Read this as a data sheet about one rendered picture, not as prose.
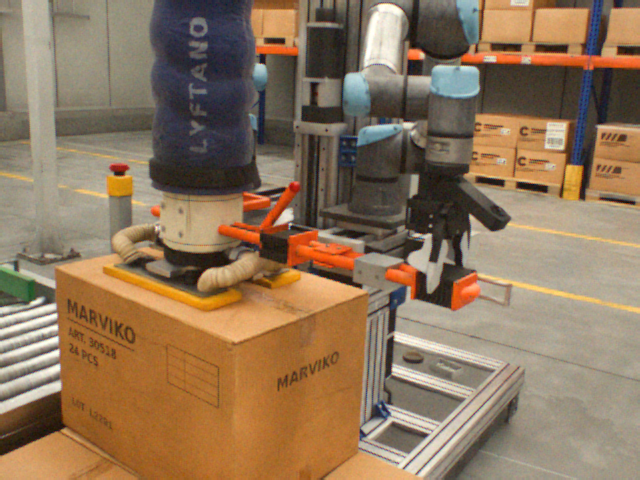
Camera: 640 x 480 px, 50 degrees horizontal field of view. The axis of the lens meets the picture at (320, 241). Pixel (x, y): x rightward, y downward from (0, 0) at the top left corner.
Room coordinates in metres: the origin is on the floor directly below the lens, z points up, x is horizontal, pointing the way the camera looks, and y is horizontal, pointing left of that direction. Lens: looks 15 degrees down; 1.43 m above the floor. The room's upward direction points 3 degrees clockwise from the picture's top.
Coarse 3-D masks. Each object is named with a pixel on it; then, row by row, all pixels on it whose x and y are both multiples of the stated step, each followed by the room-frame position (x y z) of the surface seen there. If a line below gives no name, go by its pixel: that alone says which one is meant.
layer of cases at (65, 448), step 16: (64, 432) 1.46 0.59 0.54; (32, 448) 1.38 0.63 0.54; (48, 448) 1.39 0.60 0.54; (64, 448) 1.39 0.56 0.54; (80, 448) 1.39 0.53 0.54; (96, 448) 1.40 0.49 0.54; (0, 464) 1.32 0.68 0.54; (16, 464) 1.32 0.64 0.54; (32, 464) 1.32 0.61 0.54; (48, 464) 1.33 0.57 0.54; (64, 464) 1.33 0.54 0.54; (80, 464) 1.33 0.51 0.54; (96, 464) 1.33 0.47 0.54; (112, 464) 1.34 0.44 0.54; (352, 464) 1.38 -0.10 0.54; (368, 464) 1.38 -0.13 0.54; (384, 464) 1.38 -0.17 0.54
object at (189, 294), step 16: (112, 272) 1.43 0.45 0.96; (128, 272) 1.41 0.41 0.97; (144, 272) 1.41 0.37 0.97; (192, 272) 1.35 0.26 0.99; (144, 288) 1.36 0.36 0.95; (160, 288) 1.33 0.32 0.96; (176, 288) 1.32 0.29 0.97; (192, 288) 1.32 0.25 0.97; (224, 288) 1.33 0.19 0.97; (192, 304) 1.27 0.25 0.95; (208, 304) 1.25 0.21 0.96; (224, 304) 1.29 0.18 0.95
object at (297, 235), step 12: (264, 228) 1.31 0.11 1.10; (276, 228) 1.33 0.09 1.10; (288, 228) 1.36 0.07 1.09; (300, 228) 1.35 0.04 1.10; (264, 240) 1.29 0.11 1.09; (276, 240) 1.27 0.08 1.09; (288, 240) 1.27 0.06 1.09; (300, 240) 1.28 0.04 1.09; (312, 240) 1.31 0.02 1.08; (264, 252) 1.29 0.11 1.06; (276, 252) 1.27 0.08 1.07; (288, 252) 1.26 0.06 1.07; (288, 264) 1.26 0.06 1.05
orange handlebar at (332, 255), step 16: (256, 208) 1.65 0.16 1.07; (224, 224) 1.40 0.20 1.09; (240, 224) 1.42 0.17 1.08; (256, 240) 1.32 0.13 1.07; (304, 256) 1.25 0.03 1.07; (320, 256) 1.23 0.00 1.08; (336, 256) 1.21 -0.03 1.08; (352, 256) 1.23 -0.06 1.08; (400, 272) 1.13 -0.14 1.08; (464, 288) 1.06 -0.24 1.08
